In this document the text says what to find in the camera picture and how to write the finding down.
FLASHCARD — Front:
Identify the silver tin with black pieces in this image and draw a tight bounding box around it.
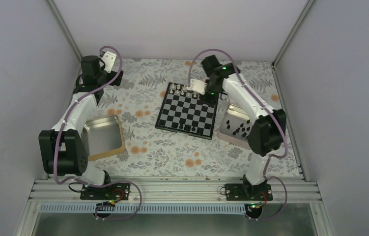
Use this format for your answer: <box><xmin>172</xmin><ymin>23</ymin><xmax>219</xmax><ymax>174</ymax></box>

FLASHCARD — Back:
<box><xmin>217</xmin><ymin>104</ymin><xmax>254</xmax><ymax>150</ymax></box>

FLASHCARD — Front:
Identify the aluminium rail frame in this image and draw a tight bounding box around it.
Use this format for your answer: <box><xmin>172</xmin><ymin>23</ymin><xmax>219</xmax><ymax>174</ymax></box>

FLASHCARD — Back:
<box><xmin>28</xmin><ymin>179</ymin><xmax>322</xmax><ymax>204</ymax></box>

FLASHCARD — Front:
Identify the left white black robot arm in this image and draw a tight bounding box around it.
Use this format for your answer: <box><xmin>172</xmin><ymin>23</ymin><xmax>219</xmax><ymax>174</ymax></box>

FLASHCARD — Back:
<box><xmin>38</xmin><ymin>51</ymin><xmax>123</xmax><ymax>199</ymax></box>

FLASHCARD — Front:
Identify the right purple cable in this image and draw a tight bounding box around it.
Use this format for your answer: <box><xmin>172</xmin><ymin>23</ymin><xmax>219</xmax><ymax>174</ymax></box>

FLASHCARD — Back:
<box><xmin>187</xmin><ymin>49</ymin><xmax>290</xmax><ymax>222</ymax></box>

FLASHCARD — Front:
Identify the floral patterned table mat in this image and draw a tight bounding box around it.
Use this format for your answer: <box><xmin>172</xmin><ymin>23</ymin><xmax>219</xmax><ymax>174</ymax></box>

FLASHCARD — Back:
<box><xmin>73</xmin><ymin>58</ymin><xmax>302</xmax><ymax>179</ymax></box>

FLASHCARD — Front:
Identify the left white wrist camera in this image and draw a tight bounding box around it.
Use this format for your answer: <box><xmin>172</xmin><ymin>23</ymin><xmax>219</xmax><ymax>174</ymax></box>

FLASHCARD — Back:
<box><xmin>101</xmin><ymin>51</ymin><xmax>117</xmax><ymax>73</ymax></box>

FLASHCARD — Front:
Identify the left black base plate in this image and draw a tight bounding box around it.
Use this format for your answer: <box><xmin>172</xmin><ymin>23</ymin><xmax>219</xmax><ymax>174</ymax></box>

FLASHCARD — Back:
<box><xmin>80</xmin><ymin>183</ymin><xmax>130</xmax><ymax>201</ymax></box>

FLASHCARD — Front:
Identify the empty gold silver tin lid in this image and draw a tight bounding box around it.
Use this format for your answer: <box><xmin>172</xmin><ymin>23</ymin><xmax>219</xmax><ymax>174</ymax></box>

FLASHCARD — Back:
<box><xmin>82</xmin><ymin>115</ymin><xmax>126</xmax><ymax>162</ymax></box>

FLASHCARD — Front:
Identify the grey slotted cable duct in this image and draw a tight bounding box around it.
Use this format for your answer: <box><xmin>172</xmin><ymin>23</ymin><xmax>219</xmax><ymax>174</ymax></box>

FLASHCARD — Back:
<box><xmin>39</xmin><ymin>203</ymin><xmax>247</xmax><ymax>215</ymax></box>

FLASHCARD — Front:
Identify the black chess queen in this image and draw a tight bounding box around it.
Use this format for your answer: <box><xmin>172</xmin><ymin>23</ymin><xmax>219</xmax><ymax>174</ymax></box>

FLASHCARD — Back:
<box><xmin>184</xmin><ymin>124</ymin><xmax>191</xmax><ymax>131</ymax></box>

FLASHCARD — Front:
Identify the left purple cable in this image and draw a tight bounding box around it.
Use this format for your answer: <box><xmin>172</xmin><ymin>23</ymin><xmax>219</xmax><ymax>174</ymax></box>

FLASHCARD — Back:
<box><xmin>54</xmin><ymin>45</ymin><xmax>143</xmax><ymax>221</ymax></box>

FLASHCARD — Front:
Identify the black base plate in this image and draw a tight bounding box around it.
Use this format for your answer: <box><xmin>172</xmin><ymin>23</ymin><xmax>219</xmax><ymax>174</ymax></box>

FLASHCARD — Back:
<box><xmin>80</xmin><ymin>183</ymin><xmax>130</xmax><ymax>201</ymax></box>
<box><xmin>224</xmin><ymin>183</ymin><xmax>273</xmax><ymax>201</ymax></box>

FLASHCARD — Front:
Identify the black grey chess board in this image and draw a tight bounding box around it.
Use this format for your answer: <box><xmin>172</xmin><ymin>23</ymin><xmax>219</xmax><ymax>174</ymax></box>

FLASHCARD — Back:
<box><xmin>155</xmin><ymin>83</ymin><xmax>219</xmax><ymax>140</ymax></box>

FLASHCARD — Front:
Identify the purple cable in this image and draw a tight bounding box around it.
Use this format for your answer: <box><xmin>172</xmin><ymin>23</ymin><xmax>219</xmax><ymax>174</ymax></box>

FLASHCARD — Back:
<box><xmin>54</xmin><ymin>45</ymin><xmax>143</xmax><ymax>221</ymax></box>
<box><xmin>187</xmin><ymin>49</ymin><xmax>290</xmax><ymax>222</ymax></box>

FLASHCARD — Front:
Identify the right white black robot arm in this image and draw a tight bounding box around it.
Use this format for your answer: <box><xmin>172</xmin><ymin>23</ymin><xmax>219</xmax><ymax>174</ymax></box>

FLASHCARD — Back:
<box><xmin>201</xmin><ymin>55</ymin><xmax>286</xmax><ymax>200</ymax></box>

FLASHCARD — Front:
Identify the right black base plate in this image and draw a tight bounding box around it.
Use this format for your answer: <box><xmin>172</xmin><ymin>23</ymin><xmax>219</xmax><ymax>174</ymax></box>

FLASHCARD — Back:
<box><xmin>224</xmin><ymin>183</ymin><xmax>273</xmax><ymax>201</ymax></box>

